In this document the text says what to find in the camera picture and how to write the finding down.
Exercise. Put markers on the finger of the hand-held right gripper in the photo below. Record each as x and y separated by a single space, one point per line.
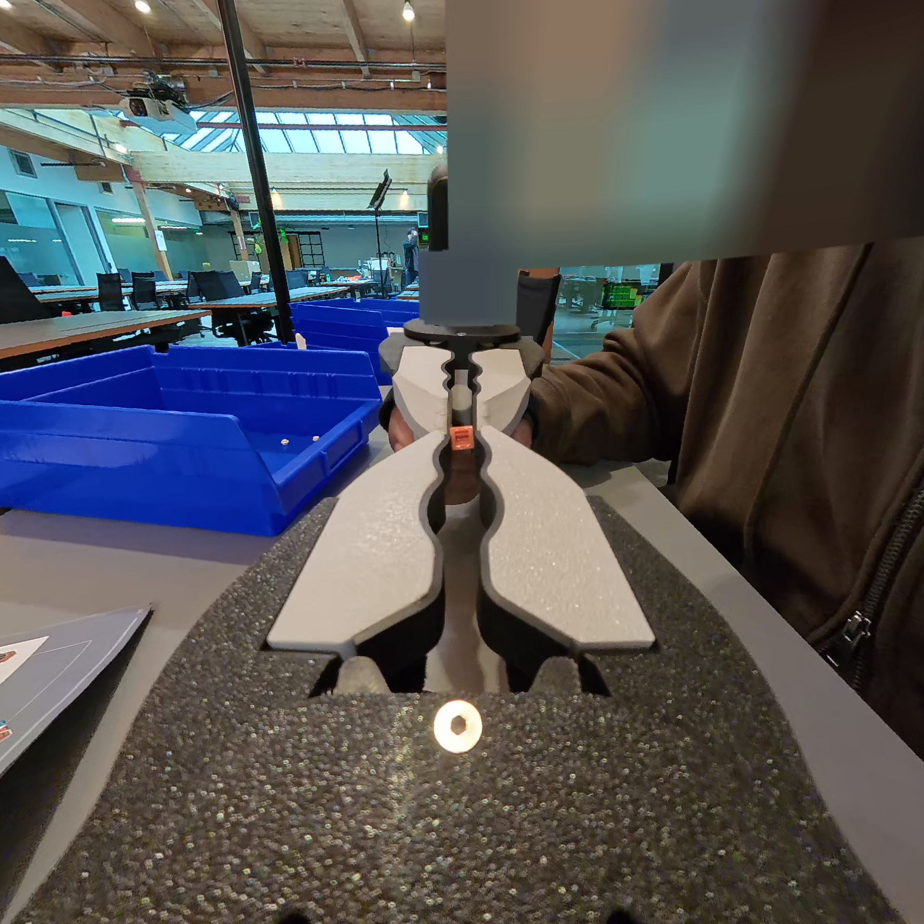
422 390
502 386

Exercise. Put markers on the ceiling projector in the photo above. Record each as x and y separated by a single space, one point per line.
155 108

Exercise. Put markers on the grey instruction booklet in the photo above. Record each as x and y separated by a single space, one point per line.
72 671

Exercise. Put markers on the black light stand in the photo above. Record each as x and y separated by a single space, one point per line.
380 209

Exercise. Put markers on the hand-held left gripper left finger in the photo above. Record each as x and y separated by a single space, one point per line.
361 570

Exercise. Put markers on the black office chair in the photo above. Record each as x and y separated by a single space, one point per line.
538 310

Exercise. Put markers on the person's right hand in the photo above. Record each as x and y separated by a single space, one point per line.
397 429

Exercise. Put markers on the person's brown hooded jacket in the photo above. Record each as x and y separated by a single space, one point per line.
794 433

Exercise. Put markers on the black pole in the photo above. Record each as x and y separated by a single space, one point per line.
252 144

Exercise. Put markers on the wood-topped office desk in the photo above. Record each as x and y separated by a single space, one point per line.
86 328

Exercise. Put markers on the orange toy brick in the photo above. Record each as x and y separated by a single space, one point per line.
460 438

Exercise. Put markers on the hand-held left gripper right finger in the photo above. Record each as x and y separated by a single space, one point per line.
563 570

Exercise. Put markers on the blue plastic bin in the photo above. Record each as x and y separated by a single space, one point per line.
144 462
346 321

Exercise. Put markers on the grey desk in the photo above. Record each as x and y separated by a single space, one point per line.
108 570

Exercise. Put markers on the person's right forearm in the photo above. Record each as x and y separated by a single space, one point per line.
606 411

